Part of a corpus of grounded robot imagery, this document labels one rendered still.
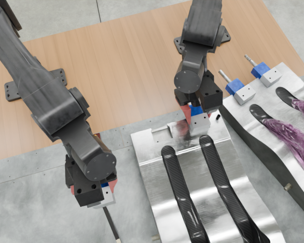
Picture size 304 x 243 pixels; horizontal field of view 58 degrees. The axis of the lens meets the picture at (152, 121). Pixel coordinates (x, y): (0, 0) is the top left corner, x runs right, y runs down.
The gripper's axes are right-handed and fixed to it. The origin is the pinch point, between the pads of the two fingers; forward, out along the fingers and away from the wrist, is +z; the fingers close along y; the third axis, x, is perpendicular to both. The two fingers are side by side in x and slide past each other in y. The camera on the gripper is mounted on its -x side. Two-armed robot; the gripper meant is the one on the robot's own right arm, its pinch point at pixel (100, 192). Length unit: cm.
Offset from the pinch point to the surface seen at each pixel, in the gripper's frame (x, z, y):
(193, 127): 10.5, -1.7, 27.1
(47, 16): 187, 12, -21
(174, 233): -10.2, 9.3, 13.8
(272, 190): -2.7, 18.0, 45.0
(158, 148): 10.0, 1.8, 16.7
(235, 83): 23, -3, 46
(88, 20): 174, 18, 8
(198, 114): 13.1, -3.1, 29.5
